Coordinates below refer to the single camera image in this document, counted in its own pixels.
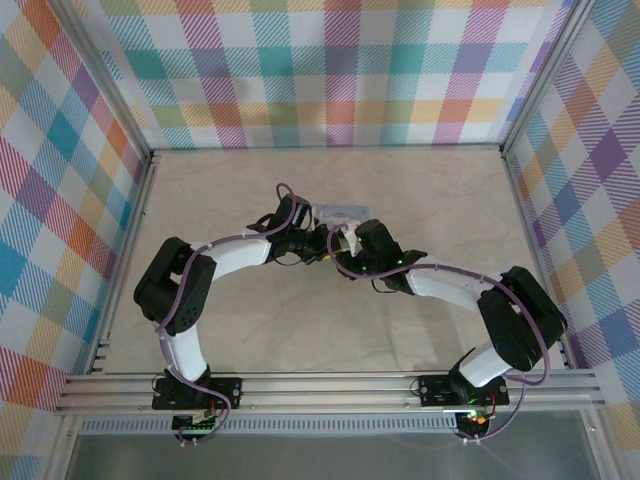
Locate slotted grey cable duct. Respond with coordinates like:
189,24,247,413
79,418,459,437

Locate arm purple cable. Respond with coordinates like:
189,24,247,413
155,182,314,446
325,224,554,444

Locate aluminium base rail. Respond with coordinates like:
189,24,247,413
52,368,609,417

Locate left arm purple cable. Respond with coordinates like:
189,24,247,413
155,182,314,446

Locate aluminium frame post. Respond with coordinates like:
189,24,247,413
501,0,600,154
52,0,154,157

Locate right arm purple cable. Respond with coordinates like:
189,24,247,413
325,224,554,444

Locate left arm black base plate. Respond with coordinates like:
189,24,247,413
151,375,244,412

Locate pale lavender lock box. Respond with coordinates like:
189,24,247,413
313,202,372,224

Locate aluminium side rail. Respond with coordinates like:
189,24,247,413
499,148,577,372
87,149,162,376

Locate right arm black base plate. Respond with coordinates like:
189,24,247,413
418,372,510,407

